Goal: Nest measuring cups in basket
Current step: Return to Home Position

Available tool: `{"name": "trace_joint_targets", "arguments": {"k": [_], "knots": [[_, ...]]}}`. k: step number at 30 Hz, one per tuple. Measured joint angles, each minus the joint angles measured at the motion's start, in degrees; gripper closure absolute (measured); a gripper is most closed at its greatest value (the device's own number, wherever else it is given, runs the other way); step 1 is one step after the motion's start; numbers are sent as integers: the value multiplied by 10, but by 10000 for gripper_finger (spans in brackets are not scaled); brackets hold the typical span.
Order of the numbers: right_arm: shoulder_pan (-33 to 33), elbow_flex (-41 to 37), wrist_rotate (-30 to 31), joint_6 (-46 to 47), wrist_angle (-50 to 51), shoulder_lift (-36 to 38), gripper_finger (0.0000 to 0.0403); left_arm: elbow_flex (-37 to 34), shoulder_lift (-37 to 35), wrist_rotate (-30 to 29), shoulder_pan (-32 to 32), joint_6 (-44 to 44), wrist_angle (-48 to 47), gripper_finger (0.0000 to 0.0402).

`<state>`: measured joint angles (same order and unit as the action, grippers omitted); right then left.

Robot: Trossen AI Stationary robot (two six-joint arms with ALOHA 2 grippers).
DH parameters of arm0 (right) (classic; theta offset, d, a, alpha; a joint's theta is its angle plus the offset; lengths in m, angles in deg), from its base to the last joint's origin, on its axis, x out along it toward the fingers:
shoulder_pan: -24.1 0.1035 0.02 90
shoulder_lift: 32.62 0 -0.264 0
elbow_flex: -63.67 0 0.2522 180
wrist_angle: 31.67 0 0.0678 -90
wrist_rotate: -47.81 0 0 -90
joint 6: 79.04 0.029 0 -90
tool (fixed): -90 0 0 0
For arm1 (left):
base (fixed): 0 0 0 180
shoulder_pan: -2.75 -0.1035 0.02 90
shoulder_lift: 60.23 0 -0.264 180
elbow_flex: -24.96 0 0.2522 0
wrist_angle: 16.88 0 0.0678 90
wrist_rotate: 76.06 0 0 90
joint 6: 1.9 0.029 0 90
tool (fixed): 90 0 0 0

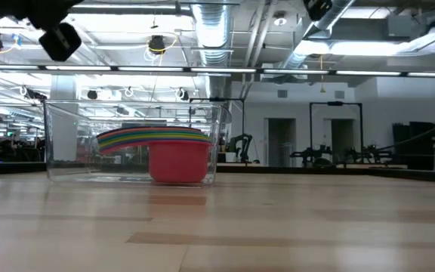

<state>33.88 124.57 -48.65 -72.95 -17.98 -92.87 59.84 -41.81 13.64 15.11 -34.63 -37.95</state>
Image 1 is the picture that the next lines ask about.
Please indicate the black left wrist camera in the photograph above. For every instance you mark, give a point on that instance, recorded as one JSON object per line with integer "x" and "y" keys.
{"x": 59, "y": 41}

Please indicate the white pillar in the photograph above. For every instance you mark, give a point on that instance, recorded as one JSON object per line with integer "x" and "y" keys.
{"x": 64, "y": 94}

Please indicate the clear plastic basket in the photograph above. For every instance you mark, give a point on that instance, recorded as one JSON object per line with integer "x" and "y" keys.
{"x": 70, "y": 151}

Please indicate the orange-red measuring cup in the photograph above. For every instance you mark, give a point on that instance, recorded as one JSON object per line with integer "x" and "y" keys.
{"x": 178, "y": 166}

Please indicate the yellow measuring cup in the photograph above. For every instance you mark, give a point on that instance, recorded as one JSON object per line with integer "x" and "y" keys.
{"x": 157, "y": 130}

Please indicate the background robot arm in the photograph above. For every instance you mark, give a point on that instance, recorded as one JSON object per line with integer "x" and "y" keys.
{"x": 242, "y": 145}

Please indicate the silver ceiling duct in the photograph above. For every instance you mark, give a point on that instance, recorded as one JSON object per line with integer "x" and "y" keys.
{"x": 211, "y": 38}
{"x": 331, "y": 15}

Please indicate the green measuring cup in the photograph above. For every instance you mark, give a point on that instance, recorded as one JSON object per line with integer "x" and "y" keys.
{"x": 157, "y": 133}

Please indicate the background robot arms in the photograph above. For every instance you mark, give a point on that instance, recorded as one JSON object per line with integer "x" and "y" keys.
{"x": 315, "y": 153}

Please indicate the teal measuring cup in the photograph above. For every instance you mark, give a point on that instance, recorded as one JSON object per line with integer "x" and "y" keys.
{"x": 157, "y": 136}

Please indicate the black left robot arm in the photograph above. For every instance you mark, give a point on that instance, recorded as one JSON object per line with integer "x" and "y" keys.
{"x": 32, "y": 11}

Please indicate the long ceiling light bar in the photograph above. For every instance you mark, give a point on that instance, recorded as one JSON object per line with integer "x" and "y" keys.
{"x": 368, "y": 73}

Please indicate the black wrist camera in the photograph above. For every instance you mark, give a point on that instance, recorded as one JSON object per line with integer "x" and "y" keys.
{"x": 317, "y": 7}
{"x": 59, "y": 41}

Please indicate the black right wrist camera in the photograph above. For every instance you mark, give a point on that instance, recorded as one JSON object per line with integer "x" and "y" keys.
{"x": 317, "y": 7}

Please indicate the pink measuring cup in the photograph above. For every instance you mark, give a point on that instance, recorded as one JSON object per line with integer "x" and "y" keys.
{"x": 157, "y": 128}

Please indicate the black monitors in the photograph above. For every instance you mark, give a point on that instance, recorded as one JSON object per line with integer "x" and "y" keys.
{"x": 417, "y": 143}

